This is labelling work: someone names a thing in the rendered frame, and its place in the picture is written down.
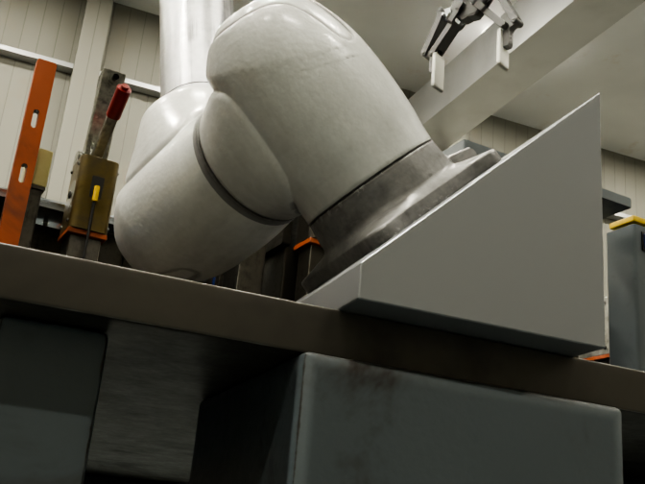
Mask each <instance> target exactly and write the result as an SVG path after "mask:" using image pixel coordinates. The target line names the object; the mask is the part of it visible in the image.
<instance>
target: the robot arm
mask: <svg viewBox="0 0 645 484"><path fill-rule="evenodd" d="M492 1H493V0H453V2H452V5H451V7H450V8H447V9H443V8H442V7H439V8H438V10H437V16H436V20H435V22H434V24H433V26H432V29H431V31H430V33H429V35H428V38H427V39H426V41H425V43H424V46H423V48H422V50H421V52H420V54H421V55H422V56H423V57H425V58H426V59H427V60H429V72H430V73H431V74H432V79H431V86H432V87H434V88H435V89H436V90H437V91H438V92H439V93H442V92H443V78H444V58H443V57H442V56H443V54H444V53H445V51H446V50H447V48H448V47H449V45H450V44H451V42H452V41H453V39H454V38H455V36H456V35H457V34H458V33H459V31H461V30H462V29H463V28H464V26H465V25H468V24H470V23H472V22H474V21H479V20H481V19H482V17H483V16H484V15H485V16H487V17H488V18H489V19H491V20H492V21H493V22H494V23H495V24H497V25H498V26H499V27H500V29H497V46H496V64H497V65H499V66H500V67H501V68H502V69H503V70H505V71H508V70H509V50H510V49H512V48H513V36H514V31H515V30H516V29H517V28H519V29H520V28H522V27H523V25H524V23H523V22H522V20H521V18H520V17H519V15H518V13H517V12H516V10H515V9H514V6H513V5H512V3H511V2H510V0H497V1H499V3H500V5H501V6H502V8H503V9H504V11H505V13H506V14H507V16H508V17H509V18H510V21H509V22H508V23H507V22H506V21H505V20H503V19H502V18H501V17H499V16H498V15H497V14H496V13H494V12H493V11H492V10H490V9H489V7H490V4H491V3H492ZM456 18H457V19H458V20H459V21H460V23H459V24H458V23H457V22H456V21H455V19H456ZM159 23H160V98H159V99H158V100H157V101H155V102H154V103H153V104H152V105H151V106H150V107H149V108H148V109H147V110H146V111H145V113H144V115H143V117H142V119H141V122H140V126H139V131H138V135H137V138H136V142H135V146H134V150H133V153H132V157H131V162H130V166H129V169H128V172H127V175H126V184H125V186H124V187H123V188H122V189H121V191H120V192H119V194H118V196H117V198H116V203H115V209H114V237H115V241H116V244H117V246H118V248H119V250H120V252H121V254H122V255H123V257H124V258H125V259H126V260H127V261H128V263H129V264H130V265H131V266H132V268H133V269H134V270H139V271H144V272H149V273H154V274H159V275H163V276H168V277H173V278H182V279H187V280H192V281H196V282H199V281H203V280H206V279H209V278H215V277H217V276H219V275H220V274H223V273H224V272H226V271H228V270H230V269H231V268H233V267H235V266H236V265H238V264H239V263H241V262H242V261H244V260H245V259H247V258H248V257H250V256H251V255H252V254H254V253H256V252H257V251H258V250H260V249H261V248H262V247H263V246H265V245H266V244H267V243H269V242H270V241H271V240H272V239H273V238H274V237H276V236H277V235H278V234H279V233H280V232H281V231H282V230H283V229H284V228H285V227H286V226H287V225H288V224H289V223H290V222H291V221H293V220H294V219H295V218H296V217H298V216H300V215H301V216H302V217H303V218H304V220H305V221H306V222H307V224H308V225H309V226H310V228H311V230H312V231H313V232H314V234H315V236H316V237H317V239H318V241H319V243H320V244H321V246H322V248H323V250H324V256H323V258H322V259H321V261H320V262H319V263H318V264H317V265H316V267H315V268H314V269H313V270H312V271H311V272H310V273H309V275H308V276H307V277H306V278H305V279H304V280H303V281H302V283H301V285H302V286H303V288H304V289H305V291H306V292H307V293H308V294H309V293H310V292H312V291H313V290H315V289H316V288H317V287H319V286H320V285H322V284H323V283H325V282H326V281H328V280H329V279H331V278H333V277H334V276H336V275H337V274H339V273H340V272H342V271H343V270H344V269H345V268H347V267H349V266H350V265H352V264H353V263H355V262H356V261H358V260H359V259H361V258H362V257H364V256H365V255H367V254H369V253H370V252H372V251H374V250H375V249H377V248H378V247H379V246H381V245H382V244H384V243H385V242H387V241H388V240H390V239H391V238H392V237H394V236H395V235H397V234H398V233H400V232H401V231H402V230H404V229H405V228H407V227H408V226H410V225H411V224H412V223H414V222H415V221H416V220H417V219H418V218H420V217H421V216H423V215H424V214H425V213H427V212H428V211H430V210H431V209H433V208H434V207H435V206H437V205H439V204H440V203H441V202H443V201H444V200H446V199H447V198H448V197H450V196H451V195H453V194H454V193H455V192H457V191H458V190H460V189H461V188H463V187H464V186H465V185H467V184H468V183H470V182H471V181H473V180H474V179H476V178H477V177H478V176H480V175H481V174H483V173H484V172H486V171H487V170H488V169H490V168H491V167H492V166H493V165H495V164H496V163H497V162H499V161H500V160H502V158H501V156H499V155H498V153H497V152H496V150H494V149H491V150H488V151H486V152H484V153H482V154H480V155H477V154H476V152H475V151H474V150H473V149H471V148H469V147H467V148H465V149H463V150H461V151H459V152H457V153H454V154H452V155H450V156H446V155H445V154H444V153H443V152H442V151H441V150H440V148H439V147H438V146H437V145H436V144H435V142H434V141H433V140H432V139H431V137H430V136H429V134H428V132H427V131H426V130H425V129H424V127H423V126H422V124H421V122H420V121H419V119H418V116H417V114H416V112H415V111H414V109H413V107H412V106H411V104H410V102H409V101H408V99H407V98H406V96H405V95H404V93H403V92H402V90H401V89H400V87H399V86H398V84H397V83H396V81H395V80H394V78H393V77H392V75H391V74H390V73H389V71H388V70H387V69H386V67H385V66H384V65H383V63H382V62H381V61H380V59H379V58H378V57H377V56H376V55H375V54H374V53H373V52H372V50H371V49H370V47H369V46H368V44H367V43H366V42H365V41H364V40H363V39H362V38H361V37H360V36H359V35H358V34H357V33H356V32H355V31H354V30H353V29H352V28H351V27H350V26H348V25H347V24H346V23H345V21H343V20H342V19H341V18H340V17H339V16H337V15H336V14H335V13H333V12H331V11H330V10H329V9H327V8H326V7H324V6H323V5H321V4H320V3H318V2H316V1H314V0H255V1H253V2H251V3H249V4H248V5H247V6H245V7H243V8H242V9H240V10H239V11H237V12H236V13H234V8H233V0H159ZM501 28H502V29H503V30H502V29H501ZM437 51H438V53H436V52H437Z"/></svg>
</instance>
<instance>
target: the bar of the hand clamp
mask: <svg viewBox="0 0 645 484"><path fill-rule="evenodd" d="M125 79H126V74H123V73H120V72H117V71H114V70H111V69H108V68H104V69H103V70H102V71H101V74H100V79H99V83H98V84H97V91H96V95H95V100H94V104H93V108H92V112H91V116H90V121H89V125H88V129H87V134H86V138H85V142H84V149H83V152H84V155H89V154H90V150H91V149H93V148H94V146H95V143H96V141H97V138H98V136H99V133H100V131H101V129H102V127H103V125H104V122H105V120H106V117H107V115H106V113H107V110H108V106H109V104H110V101H111V99H112V97H113V94H114V92H115V89H116V87H117V86H118V85H121V84H124V83H125ZM112 136H113V133H112V135H111V138H110V140H109V142H108V145H107V147H106V150H105V152H104V155H103V157H102V158H104V159H108V153H109V148H110V144H111V140H112Z"/></svg>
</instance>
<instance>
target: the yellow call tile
mask: <svg viewBox="0 0 645 484"><path fill-rule="evenodd" d="M631 224H638V225H640V226H642V227H645V219H643V218H641V217H638V216H635V215H632V216H630V217H627V218H624V219H622V220H619V221H616V222H613V223H611V224H609V229H610V230H618V229H621V228H623V227H626V226H628V225H631Z"/></svg>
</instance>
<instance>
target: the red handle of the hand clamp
mask: <svg viewBox="0 0 645 484"><path fill-rule="evenodd" d="M130 95H131V89H130V87H129V86H128V85H127V84H121V85H118V86H117V87H116V89H115V92H114V94H113V97H112V99H111V101H110V104H109V106H108V109H107V113H106V115H107V117H106V120H105V122H104V125H103V127H102V129H101V131H100V133H99V136H98V138H97V141H96V143H95V146H94V148H93V150H92V153H91V155H92V156H95V157H100V158H102V157H103V155H104V152H105V150H106V147H107V145H108V142H109V140H110V138H111V135H112V133H113V130H114V128H115V126H116V123H117V121H118V120H119V119H120V118H121V116H122V113H123V111H124V108H125V106H126V104H127V102H128V100H129V97H130Z"/></svg>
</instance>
